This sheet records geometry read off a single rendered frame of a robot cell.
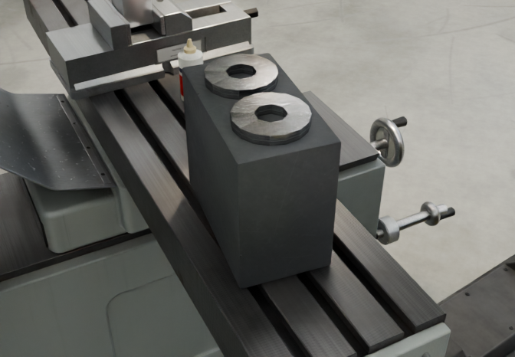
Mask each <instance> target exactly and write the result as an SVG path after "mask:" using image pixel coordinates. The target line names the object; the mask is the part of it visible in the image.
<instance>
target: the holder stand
mask: <svg viewBox="0 0 515 357"><path fill-rule="evenodd" d="M182 85H183V96H184V107H185V127H186V138H187V149H188V160H189V180H190V184H191V186H192V188H193V191H194V193H195V195H196V197H197V199H198V201H199V204H200V205H201V207H202V210H203V211H204V213H205V216H206V218H207V220H208V223H209V224H210V226H211V228H212V231H213V233H214V235H215V237H216V239H217V241H218V244H219V246H220V248H221V250H222V252H223V254H224V256H225V259H226V261H227V262H228V265H229V267H230V268H231V272H232V273H233V275H234V277H235V279H236V281H237V283H238V286H239V287H240V288H241V289H244V288H247V287H252V286H255V285H258V284H261V283H266V282H269V281H272V280H277V279H280V278H284V277H289V276H292V275H295V274H298V273H303V272H307V271H309V270H315V269H317V268H321V267H326V266H329V265H330V264H331V257H332V248H333V231H334V222H335V213H336V196H337V186H338V177H339V168H340V150H341V141H340V139H339V138H338V137H337V136H336V134H335V133H334V132H333V131H332V130H331V128H330V127H329V126H328V125H327V123H326V122H325V121H324V120H323V118H322V117H321V116H320V114H319V113H318V112H317V111H316V110H315V109H314V108H313V106H312V105H311V104H310V102H309V101H308V100H307V98H306V97H305V96H304V95H303V94H302V93H301V92H300V90H299V89H298V88H297V86H296V85H295V84H294V82H293V81H292V80H291V79H290V78H289V77H288V76H287V74H286V73H285V72H284V70H283V69H282V68H281V67H280V65H279V64H278V63H277V62H276V61H275V59H274V58H273V57H272V56H271V54H269V53H265V54H256V55H251V54H231V55H227V56H224V57H220V58H217V59H215V60H213V61H212V62H211V63H207V64H199V65H195V66H190V67H184V68H183V69H182Z"/></svg>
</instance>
